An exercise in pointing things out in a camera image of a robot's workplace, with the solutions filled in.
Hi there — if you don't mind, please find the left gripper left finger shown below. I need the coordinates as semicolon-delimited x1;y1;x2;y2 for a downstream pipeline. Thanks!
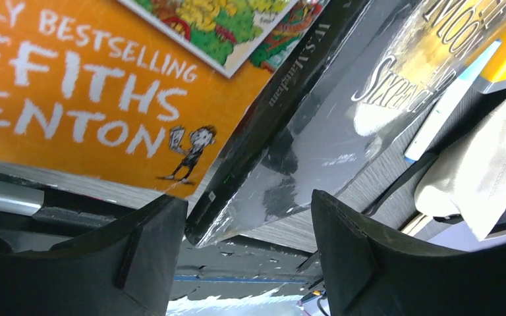
0;196;188;315

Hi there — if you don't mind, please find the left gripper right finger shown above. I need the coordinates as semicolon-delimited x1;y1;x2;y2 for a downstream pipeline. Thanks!
311;190;506;315

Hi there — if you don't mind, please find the beige canvas backpack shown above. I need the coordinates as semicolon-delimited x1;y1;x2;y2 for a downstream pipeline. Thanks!
362;78;506;242

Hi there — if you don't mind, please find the black moon and sixpence book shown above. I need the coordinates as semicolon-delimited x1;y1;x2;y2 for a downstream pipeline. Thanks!
186;1;506;248

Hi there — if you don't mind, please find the white marker blue cap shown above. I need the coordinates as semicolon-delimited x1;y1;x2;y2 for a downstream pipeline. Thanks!
405;39;501;163

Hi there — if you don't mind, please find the orange treehouse book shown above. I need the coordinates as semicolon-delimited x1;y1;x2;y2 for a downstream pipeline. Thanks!
0;1;325;198

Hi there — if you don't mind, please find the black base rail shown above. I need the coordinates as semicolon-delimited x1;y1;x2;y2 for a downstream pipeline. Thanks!
0;174;322;301

